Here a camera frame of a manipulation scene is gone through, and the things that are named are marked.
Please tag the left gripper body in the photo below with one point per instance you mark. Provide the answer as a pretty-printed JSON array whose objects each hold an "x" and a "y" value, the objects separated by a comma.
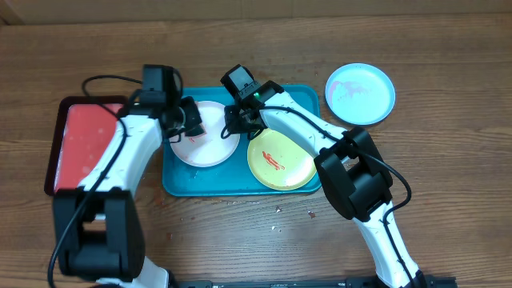
[{"x": 192, "y": 114}]

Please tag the yellow-green rimmed plate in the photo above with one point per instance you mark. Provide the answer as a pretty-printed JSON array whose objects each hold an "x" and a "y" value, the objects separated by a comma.
[{"x": 279, "y": 163}]

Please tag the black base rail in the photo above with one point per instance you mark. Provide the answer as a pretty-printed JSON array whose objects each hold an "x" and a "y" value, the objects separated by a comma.
[{"x": 354, "y": 282}]

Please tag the light blue plate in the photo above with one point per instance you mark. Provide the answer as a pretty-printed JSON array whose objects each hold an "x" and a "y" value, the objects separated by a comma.
[{"x": 360, "y": 94}]

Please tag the teal plastic serving tray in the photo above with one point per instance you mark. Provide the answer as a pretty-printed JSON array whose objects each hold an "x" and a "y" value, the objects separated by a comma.
[{"x": 231, "y": 177}]

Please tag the white plate with red stain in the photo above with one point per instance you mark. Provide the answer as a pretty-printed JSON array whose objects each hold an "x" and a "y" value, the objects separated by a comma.
[{"x": 207, "y": 149}]

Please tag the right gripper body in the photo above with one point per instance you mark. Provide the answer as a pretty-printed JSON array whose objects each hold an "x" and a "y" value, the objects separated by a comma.
[{"x": 240, "y": 126}]

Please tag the dark red water tray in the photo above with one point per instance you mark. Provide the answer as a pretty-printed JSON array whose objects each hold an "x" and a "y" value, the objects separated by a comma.
[{"x": 82, "y": 132}]

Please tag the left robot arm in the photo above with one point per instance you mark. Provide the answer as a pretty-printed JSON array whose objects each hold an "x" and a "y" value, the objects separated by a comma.
[{"x": 98, "y": 233}]

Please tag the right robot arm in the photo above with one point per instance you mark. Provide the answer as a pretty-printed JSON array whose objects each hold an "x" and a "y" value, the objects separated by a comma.
[{"x": 355, "y": 179}]

